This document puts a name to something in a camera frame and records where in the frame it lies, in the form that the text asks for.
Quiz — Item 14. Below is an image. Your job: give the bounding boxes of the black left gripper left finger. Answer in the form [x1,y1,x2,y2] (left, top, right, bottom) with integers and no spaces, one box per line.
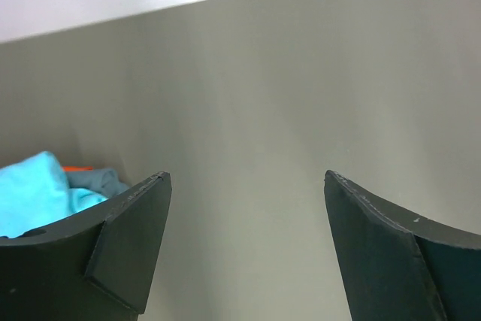
[1,172,172,321]

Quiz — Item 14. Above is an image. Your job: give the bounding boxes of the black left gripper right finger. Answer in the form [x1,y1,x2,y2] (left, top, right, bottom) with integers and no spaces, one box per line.
[324,171,480,320]

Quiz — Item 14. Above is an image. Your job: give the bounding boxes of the bright blue t shirt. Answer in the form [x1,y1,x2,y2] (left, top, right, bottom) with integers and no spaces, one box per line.
[1,152,107,238]

